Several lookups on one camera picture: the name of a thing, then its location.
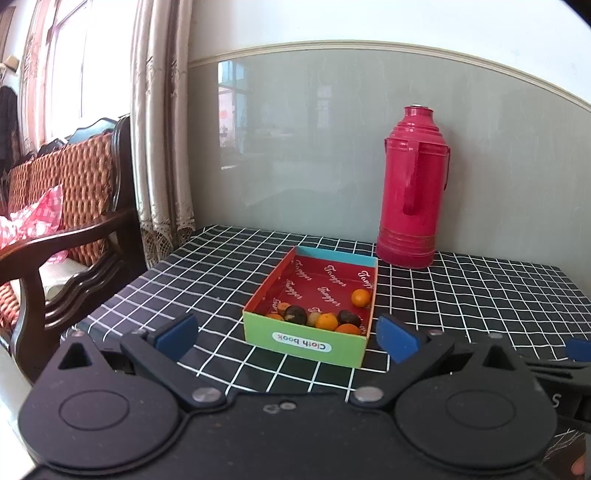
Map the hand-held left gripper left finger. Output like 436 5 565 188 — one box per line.
55 313 229 414

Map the colourful cardboard box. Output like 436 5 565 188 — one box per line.
242 246 379 369

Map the window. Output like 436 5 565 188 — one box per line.
21 0 139 144

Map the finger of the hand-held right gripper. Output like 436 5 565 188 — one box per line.
526 338 591 384

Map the beige lace curtain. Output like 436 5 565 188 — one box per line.
130 0 197 273

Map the dark hanging garment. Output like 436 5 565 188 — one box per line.
0 84 22 174

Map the dark wooden sofa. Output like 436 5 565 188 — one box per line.
0 114 147 384

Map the pink checked cloth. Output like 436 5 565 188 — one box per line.
0 184 64 252

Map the black white checked tablecloth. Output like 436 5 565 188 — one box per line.
62 224 591 464

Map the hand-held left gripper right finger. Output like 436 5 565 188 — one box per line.
351 314 529 412

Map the red thermos flask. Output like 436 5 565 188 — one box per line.
375 104 450 269

